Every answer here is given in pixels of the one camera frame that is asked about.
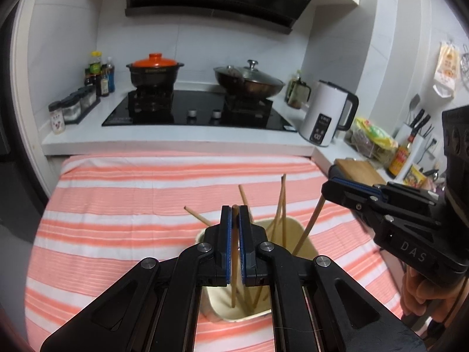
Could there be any person's right hand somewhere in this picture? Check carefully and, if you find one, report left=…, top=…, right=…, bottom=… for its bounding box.
left=400, top=264, right=463, bottom=329

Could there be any yellow snack packet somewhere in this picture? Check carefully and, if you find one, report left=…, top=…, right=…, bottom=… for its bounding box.
left=403, top=164, right=427, bottom=187

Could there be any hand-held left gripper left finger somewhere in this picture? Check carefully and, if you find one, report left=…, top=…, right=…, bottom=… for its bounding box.
left=40, top=205, right=233, bottom=352

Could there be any hanging spatula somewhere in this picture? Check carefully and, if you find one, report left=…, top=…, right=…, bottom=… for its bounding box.
left=405, top=93, right=422, bottom=125

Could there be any orange pot lid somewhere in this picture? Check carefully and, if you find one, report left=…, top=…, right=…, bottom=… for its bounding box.
left=132, top=53, right=176, bottom=70

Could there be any white electric kettle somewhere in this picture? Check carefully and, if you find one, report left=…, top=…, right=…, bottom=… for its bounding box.
left=298, top=79, right=360, bottom=148

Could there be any black gas stove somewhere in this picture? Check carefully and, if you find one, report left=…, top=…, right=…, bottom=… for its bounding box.
left=101, top=89, right=297, bottom=133

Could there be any black handled knife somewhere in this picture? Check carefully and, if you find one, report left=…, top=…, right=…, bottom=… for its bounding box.
left=407, top=109, right=425, bottom=129
left=414, top=114, right=431, bottom=136

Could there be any orange white striped tablecloth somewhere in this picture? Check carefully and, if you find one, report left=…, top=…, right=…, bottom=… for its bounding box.
left=24, top=152, right=407, bottom=352

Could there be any glass press jar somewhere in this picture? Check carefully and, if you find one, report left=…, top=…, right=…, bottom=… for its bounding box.
left=286, top=70, right=312, bottom=110

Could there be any yellow noodle packet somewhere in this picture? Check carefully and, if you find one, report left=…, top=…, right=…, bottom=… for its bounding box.
left=354, top=117, right=398, bottom=151

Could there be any glass wok lid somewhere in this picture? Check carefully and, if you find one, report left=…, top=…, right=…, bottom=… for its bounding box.
left=214, top=59, right=284, bottom=85

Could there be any spice shaker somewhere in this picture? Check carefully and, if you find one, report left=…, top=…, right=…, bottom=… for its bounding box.
left=48, top=101, right=66, bottom=135

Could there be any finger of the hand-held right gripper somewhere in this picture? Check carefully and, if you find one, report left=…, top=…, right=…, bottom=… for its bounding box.
left=329, top=164, right=389, bottom=196
left=321, top=180, right=385, bottom=224

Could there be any white knife block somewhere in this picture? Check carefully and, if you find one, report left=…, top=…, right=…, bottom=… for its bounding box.
left=394, top=123, right=433, bottom=177

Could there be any yellow green snack bag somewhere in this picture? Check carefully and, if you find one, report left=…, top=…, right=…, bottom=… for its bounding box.
left=344, top=117, right=398, bottom=162

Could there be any cream utensil holder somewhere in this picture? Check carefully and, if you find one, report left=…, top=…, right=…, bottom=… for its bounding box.
left=195, top=217, right=319, bottom=323

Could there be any row of spice jars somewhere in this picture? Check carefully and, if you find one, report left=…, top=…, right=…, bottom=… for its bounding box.
left=60, top=87, right=101, bottom=125

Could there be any blue bottle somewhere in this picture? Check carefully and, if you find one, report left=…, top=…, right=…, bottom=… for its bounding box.
left=106, top=57, right=116, bottom=94

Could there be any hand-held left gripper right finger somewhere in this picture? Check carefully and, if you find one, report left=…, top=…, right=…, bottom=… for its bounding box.
left=237, top=205, right=427, bottom=352

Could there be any hanging printed bag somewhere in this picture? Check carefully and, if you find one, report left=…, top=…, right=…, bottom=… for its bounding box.
left=433, top=40, right=461, bottom=99

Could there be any wooden cutting board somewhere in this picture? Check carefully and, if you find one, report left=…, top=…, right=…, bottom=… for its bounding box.
left=335, top=158, right=387, bottom=186

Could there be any black clay pot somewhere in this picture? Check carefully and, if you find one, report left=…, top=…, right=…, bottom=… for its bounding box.
left=126, top=63, right=185, bottom=90

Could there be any green label bottle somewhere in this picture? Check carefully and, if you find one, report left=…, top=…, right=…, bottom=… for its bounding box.
left=89, top=51, right=103, bottom=92

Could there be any soy sauce bottle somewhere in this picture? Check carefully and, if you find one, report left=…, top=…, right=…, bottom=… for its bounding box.
left=388, top=134, right=414, bottom=177

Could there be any black wok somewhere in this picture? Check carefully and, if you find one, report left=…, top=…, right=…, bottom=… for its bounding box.
left=213, top=67, right=286, bottom=99

